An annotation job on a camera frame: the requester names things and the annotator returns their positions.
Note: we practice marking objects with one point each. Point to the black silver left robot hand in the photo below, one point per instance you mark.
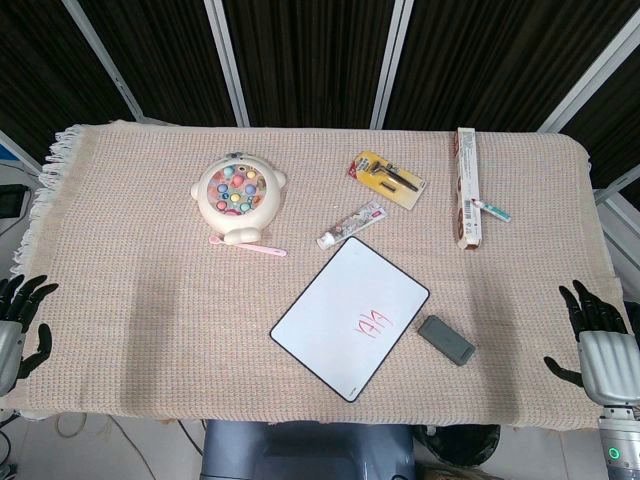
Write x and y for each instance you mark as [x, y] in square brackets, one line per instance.
[10, 340]

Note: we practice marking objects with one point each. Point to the black bin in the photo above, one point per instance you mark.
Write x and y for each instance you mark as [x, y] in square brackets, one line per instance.
[465, 445]

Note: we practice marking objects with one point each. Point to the long white brown carton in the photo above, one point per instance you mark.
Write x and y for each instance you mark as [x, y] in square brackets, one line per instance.
[467, 165]

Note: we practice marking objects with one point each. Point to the small teal white tube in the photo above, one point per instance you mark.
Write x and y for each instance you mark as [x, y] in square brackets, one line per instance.
[495, 210]

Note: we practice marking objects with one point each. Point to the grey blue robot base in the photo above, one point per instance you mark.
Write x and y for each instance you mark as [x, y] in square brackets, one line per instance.
[300, 450]

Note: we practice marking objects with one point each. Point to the small white whiteboard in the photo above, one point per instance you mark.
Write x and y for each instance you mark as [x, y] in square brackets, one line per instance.
[345, 310]

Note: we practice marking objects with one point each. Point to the white metal partition post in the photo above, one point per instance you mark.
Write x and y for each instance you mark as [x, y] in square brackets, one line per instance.
[590, 75]
[392, 60]
[227, 60]
[102, 60]

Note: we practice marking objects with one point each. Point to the patterned toothpaste tube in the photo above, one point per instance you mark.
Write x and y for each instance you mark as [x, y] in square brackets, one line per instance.
[350, 226]

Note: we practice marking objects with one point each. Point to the pink toy fishing rod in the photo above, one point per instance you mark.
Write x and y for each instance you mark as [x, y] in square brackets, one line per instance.
[255, 247]

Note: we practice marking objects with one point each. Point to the cream round fishing toy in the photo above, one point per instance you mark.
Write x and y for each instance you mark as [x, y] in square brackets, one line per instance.
[240, 200]

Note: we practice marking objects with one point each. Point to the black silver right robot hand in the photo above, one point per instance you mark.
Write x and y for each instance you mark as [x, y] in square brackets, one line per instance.
[607, 360]

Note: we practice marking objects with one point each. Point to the black device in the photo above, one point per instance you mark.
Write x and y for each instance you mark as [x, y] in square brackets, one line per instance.
[10, 200]

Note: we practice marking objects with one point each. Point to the yellow razor blister pack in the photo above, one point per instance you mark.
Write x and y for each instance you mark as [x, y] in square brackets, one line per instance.
[385, 180]

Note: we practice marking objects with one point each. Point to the grey whiteboard eraser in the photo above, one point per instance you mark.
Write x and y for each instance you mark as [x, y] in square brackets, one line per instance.
[445, 341]

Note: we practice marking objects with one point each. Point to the beige woven tablecloth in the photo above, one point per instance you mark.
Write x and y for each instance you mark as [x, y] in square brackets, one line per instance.
[150, 300]

